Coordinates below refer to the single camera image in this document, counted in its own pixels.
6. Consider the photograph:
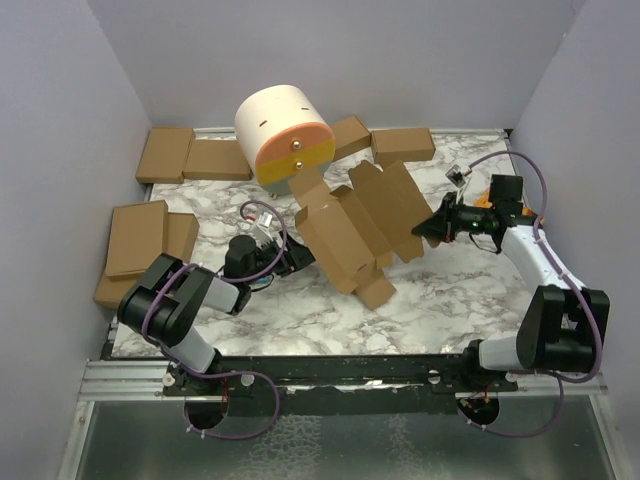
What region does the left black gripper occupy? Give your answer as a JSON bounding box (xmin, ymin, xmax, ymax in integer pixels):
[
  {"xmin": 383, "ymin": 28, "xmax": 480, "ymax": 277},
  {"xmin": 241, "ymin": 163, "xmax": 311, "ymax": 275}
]
[{"xmin": 245, "ymin": 229, "xmax": 322, "ymax": 285}]

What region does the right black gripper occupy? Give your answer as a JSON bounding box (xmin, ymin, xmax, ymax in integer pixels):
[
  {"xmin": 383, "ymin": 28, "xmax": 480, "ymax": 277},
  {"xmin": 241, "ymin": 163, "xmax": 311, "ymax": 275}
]
[{"xmin": 413, "ymin": 191, "xmax": 495, "ymax": 243}]

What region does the cardboard box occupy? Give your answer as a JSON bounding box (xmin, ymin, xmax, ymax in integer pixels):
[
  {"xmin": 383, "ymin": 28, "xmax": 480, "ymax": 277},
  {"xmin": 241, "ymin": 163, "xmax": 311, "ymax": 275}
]
[
  {"xmin": 331, "ymin": 116, "xmax": 371, "ymax": 161},
  {"xmin": 371, "ymin": 127, "xmax": 436, "ymax": 167},
  {"xmin": 136, "ymin": 126, "xmax": 195, "ymax": 184},
  {"xmin": 183, "ymin": 139, "xmax": 252, "ymax": 181},
  {"xmin": 289, "ymin": 161, "xmax": 433, "ymax": 310},
  {"xmin": 94, "ymin": 213, "xmax": 199, "ymax": 310},
  {"xmin": 104, "ymin": 200, "xmax": 168, "ymax": 279}
]

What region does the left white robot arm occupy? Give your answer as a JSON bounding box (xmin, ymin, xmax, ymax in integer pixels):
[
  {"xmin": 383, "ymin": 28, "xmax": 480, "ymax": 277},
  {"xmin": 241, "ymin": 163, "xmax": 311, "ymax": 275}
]
[{"xmin": 116, "ymin": 234, "xmax": 315, "ymax": 395}]

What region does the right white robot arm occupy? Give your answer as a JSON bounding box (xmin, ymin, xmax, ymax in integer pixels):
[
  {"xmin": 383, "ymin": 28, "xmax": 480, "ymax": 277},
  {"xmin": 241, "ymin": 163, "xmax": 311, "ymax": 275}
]
[{"xmin": 412, "ymin": 175, "xmax": 610, "ymax": 391}]

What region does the orange paperback book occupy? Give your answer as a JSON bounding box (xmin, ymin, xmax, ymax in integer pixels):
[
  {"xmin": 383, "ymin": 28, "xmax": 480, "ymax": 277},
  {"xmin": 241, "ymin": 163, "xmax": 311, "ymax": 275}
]
[{"xmin": 475, "ymin": 189, "xmax": 537, "ymax": 223}]

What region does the round pastel drawer cabinet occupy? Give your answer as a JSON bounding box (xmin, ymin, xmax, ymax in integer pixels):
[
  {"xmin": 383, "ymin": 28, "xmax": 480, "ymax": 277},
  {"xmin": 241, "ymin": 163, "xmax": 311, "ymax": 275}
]
[{"xmin": 234, "ymin": 85, "xmax": 336, "ymax": 195}]

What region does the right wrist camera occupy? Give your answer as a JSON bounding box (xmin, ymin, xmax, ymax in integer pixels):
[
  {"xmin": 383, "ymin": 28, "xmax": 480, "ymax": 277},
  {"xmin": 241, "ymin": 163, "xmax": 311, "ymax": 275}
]
[{"xmin": 445, "ymin": 164, "xmax": 472, "ymax": 201}]

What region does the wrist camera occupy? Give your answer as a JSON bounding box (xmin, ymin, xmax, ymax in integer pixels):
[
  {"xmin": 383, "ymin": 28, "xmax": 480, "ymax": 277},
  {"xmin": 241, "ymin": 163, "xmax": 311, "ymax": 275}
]
[
  {"xmin": 249, "ymin": 212, "xmax": 282, "ymax": 247},
  {"xmin": 445, "ymin": 164, "xmax": 472, "ymax": 201}
]

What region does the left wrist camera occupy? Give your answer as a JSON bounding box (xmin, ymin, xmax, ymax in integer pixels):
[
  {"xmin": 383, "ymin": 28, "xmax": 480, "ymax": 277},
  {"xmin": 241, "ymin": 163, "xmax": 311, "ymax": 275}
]
[{"xmin": 249, "ymin": 212, "xmax": 282, "ymax": 247}]

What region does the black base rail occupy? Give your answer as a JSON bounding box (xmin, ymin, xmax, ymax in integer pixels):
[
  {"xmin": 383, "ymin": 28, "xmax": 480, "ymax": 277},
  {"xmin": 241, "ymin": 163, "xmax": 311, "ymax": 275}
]
[{"xmin": 163, "ymin": 354, "xmax": 517, "ymax": 417}]

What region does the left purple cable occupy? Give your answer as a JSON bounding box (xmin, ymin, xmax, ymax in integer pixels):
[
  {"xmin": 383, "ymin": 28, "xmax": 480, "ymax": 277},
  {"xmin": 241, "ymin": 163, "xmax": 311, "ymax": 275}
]
[{"xmin": 140, "ymin": 199, "xmax": 291, "ymax": 442}]

